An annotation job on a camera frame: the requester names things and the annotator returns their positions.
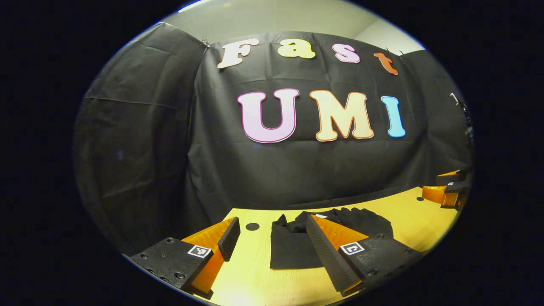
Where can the black button shirt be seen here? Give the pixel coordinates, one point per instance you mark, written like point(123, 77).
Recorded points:
point(289, 246)

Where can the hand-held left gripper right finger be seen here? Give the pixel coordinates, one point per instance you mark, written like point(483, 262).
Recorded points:
point(325, 255)

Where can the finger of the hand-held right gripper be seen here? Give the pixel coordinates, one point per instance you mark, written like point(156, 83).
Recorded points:
point(437, 194)
point(450, 176)

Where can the black backdrop cloth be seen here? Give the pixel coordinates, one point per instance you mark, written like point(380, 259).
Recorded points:
point(148, 148)

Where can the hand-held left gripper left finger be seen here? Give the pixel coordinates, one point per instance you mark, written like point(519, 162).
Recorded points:
point(229, 238)

